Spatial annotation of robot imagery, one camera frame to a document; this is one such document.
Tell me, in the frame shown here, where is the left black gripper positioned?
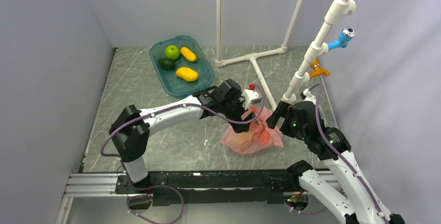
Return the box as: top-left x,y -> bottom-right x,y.
220,92 -> 256,133

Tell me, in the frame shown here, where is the pink plastic bag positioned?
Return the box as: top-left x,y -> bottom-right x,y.
221,108 -> 284,154

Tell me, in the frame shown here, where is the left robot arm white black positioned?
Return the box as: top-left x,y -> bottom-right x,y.
105,79 -> 265,193

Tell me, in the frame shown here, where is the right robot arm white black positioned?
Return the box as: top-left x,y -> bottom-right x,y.
266,100 -> 405,223

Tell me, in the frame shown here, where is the yellow fake mango front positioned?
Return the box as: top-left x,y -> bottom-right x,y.
175,67 -> 199,82

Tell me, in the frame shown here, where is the yellow fake fruit rear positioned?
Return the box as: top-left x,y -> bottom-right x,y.
180,47 -> 198,62

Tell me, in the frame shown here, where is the dark green fake avocado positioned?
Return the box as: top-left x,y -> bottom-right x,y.
158,58 -> 175,71

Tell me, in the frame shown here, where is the green fake apple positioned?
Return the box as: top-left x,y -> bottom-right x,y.
164,45 -> 180,60

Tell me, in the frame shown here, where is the orange faucet tap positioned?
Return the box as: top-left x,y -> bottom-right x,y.
309,58 -> 330,78

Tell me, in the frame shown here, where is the teal plastic tray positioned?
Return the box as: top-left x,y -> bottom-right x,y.
150,35 -> 214,99

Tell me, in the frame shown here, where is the blue faucet tap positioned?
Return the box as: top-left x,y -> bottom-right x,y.
327,27 -> 356,50

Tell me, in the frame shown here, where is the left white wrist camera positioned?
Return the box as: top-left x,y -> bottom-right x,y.
241,84 -> 263,110

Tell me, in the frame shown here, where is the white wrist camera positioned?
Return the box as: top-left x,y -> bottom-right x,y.
241,84 -> 263,110
300,89 -> 317,105

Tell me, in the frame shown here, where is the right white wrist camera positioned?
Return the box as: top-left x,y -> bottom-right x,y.
300,89 -> 317,105

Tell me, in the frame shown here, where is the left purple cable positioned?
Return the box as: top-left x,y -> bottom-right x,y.
100,84 -> 266,224

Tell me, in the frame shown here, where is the purple cable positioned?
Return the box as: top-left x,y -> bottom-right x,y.
100,84 -> 266,224
284,84 -> 390,224

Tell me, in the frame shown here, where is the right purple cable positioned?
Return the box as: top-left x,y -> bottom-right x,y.
284,84 -> 390,224

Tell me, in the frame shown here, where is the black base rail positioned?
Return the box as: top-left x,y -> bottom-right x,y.
115,169 -> 302,206

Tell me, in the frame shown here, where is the white PVC pipe frame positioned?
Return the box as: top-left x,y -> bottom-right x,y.
215,0 -> 356,111

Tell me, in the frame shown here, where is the aluminium extrusion frame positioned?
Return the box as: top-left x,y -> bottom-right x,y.
55,173 -> 127,223

